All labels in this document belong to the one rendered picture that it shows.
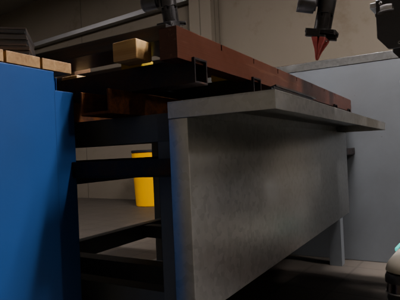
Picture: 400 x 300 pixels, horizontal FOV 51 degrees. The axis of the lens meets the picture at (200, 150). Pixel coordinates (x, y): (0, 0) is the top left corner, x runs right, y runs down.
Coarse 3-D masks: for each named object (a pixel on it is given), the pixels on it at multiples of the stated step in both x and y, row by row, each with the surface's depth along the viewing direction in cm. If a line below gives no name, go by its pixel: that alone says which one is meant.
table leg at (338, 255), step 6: (336, 222) 209; (342, 222) 213; (330, 228) 211; (336, 228) 209; (342, 228) 212; (330, 234) 211; (336, 234) 209; (342, 234) 211; (330, 240) 211; (336, 240) 209; (342, 240) 211; (330, 246) 211; (336, 246) 209; (342, 246) 210; (330, 252) 211; (336, 252) 209; (342, 252) 210; (330, 258) 211; (336, 258) 209; (342, 258) 209; (330, 264) 211; (336, 264) 209; (342, 264) 209
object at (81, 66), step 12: (120, 36) 89; (132, 36) 87; (144, 36) 86; (156, 36) 84; (72, 48) 96; (84, 48) 94; (96, 48) 92; (108, 48) 91; (156, 48) 90; (60, 60) 98; (72, 60) 98; (84, 60) 98; (96, 60) 99; (108, 60) 100; (156, 60) 115; (96, 72) 126
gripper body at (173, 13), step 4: (164, 8) 149; (168, 8) 149; (172, 8) 149; (176, 8) 150; (164, 12) 149; (168, 12) 149; (172, 12) 149; (176, 12) 150; (164, 16) 150; (168, 16) 149; (172, 16) 149; (176, 16) 150; (164, 20) 150; (168, 20) 150; (172, 20) 149; (176, 20) 150; (168, 24) 147; (180, 24) 153; (184, 24) 155
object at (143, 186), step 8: (136, 152) 486; (144, 152) 483; (136, 184) 490; (144, 184) 484; (152, 184) 485; (136, 192) 492; (144, 192) 485; (152, 192) 485; (136, 200) 494; (144, 200) 485; (152, 200) 485
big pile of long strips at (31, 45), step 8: (0, 32) 82; (8, 32) 82; (16, 32) 83; (24, 32) 83; (0, 40) 82; (8, 40) 82; (16, 40) 83; (24, 40) 83; (0, 48) 81; (8, 48) 82; (16, 48) 82; (24, 48) 82; (32, 48) 92
